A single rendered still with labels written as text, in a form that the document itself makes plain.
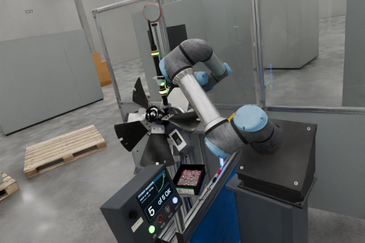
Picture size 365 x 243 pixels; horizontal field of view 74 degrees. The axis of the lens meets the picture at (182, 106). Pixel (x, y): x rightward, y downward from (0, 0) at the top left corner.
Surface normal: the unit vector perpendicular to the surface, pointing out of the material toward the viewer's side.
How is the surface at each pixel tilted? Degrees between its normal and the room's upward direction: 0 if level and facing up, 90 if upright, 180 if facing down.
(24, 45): 90
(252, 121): 36
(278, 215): 90
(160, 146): 49
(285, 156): 42
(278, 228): 90
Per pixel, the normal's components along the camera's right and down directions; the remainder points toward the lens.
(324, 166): -0.52, 0.37
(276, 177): -0.56, -0.45
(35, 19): 0.72, 0.11
